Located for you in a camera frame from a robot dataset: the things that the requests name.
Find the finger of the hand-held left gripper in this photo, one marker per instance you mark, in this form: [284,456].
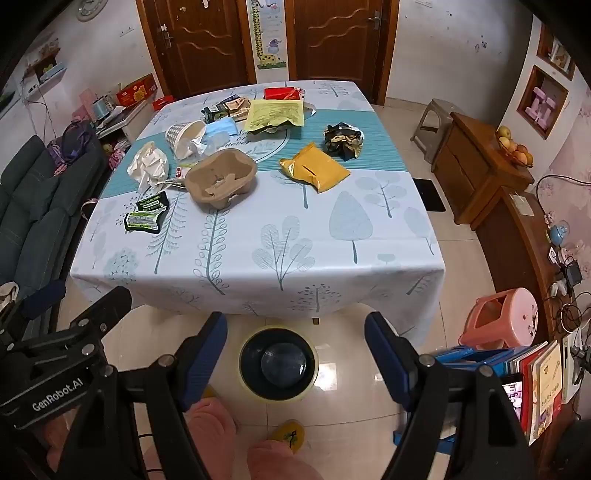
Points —
[41,297]
[108,304]

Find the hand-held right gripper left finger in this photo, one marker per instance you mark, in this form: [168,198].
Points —
[207,364]

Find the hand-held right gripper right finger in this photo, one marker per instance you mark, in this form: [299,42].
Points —
[388,364]

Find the yellow rimmed trash bin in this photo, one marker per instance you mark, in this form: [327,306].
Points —
[251,369]

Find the white tissue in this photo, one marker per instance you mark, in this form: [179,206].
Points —
[147,166]

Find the cardboard cup holder tray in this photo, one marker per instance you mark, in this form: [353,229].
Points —
[231,173]

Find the striped paper cup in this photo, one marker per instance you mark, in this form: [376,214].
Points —
[180,134]

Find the blue face mask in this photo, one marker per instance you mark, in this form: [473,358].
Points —
[219,129]

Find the yellow snack bag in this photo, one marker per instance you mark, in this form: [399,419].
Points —
[318,168]

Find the dark green small box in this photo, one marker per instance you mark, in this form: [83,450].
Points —
[214,113]

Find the black wrapper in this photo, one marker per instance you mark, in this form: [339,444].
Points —
[341,138]

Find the yellow-green paper packet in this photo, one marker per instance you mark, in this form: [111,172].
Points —
[274,113]

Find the person's left forearm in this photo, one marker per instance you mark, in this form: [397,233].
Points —
[57,443]

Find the person's pink trousers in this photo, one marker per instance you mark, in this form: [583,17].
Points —
[212,429]

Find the black green snack packet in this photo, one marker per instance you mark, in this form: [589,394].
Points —
[143,220]
[152,202]

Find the dark green sofa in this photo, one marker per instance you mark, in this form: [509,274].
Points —
[37,198]

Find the blue plastic stool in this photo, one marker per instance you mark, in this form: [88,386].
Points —
[489,360]

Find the yellow slipper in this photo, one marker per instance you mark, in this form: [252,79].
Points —
[288,434]

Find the tree print tablecloth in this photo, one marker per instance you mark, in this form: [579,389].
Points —
[323,240]

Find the pink plastic stool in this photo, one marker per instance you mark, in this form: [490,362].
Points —
[517,309]

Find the small red white packet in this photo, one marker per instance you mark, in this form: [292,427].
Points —
[180,172]

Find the purple bag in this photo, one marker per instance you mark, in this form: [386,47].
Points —
[71,143]

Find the row of books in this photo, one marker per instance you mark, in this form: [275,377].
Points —
[545,387]

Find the long wooden cabinet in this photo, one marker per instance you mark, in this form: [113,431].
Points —
[517,258]

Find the black floor mat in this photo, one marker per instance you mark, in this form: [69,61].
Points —
[429,196]

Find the white low cabinet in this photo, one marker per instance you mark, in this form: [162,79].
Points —
[124,120]

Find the red cardboard box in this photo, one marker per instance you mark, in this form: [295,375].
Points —
[136,90]

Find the low wooden cabinet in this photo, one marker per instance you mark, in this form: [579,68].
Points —
[475,157]

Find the fruit bowl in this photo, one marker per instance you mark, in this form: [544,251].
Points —
[515,147]

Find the grey plastic stool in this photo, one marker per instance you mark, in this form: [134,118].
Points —
[438,115]

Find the brown wooden door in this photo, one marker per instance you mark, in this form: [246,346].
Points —
[203,50]
[341,46]

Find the wooden box with pink items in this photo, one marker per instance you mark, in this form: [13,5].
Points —
[542,104]

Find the giraffe growth chart poster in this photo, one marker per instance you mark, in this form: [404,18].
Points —
[270,37]

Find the round wall clock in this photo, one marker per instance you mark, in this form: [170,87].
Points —
[90,8]

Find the wall niche with pictures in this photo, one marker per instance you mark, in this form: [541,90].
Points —
[556,53]

